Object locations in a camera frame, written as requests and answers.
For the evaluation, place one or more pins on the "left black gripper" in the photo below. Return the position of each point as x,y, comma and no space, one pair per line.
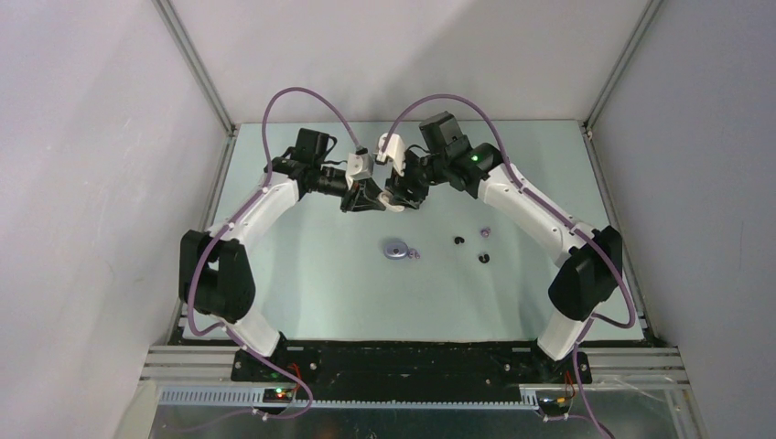
367,198

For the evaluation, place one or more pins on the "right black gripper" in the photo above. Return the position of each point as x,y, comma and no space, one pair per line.
399,185

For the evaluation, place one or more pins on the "white earbud charging case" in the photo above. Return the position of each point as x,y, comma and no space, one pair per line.
386,199

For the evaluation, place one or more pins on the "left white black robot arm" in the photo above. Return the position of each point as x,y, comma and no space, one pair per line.
215,274

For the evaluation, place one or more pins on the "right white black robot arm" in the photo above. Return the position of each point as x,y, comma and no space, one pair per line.
589,260

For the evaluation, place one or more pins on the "purple earbud charging case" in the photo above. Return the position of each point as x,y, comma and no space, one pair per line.
395,250

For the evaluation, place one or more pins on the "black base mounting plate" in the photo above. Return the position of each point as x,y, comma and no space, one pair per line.
379,370

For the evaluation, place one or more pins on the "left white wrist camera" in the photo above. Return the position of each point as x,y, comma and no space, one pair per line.
359,167

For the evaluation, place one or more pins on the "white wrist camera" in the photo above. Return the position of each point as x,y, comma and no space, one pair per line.
359,167
390,148

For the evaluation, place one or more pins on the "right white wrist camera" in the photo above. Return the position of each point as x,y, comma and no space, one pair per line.
390,148

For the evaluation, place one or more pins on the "left aluminium frame post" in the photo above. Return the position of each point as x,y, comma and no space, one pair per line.
188,51

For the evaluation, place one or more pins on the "aluminium frame post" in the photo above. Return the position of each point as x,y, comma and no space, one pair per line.
622,62
188,51

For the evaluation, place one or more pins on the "grey slotted cable duct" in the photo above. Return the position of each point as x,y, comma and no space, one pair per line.
263,397

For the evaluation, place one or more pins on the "aluminium front frame rail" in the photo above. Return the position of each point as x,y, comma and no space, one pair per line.
650,368

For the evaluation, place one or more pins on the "right aluminium frame post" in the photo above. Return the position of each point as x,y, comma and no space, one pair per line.
622,62

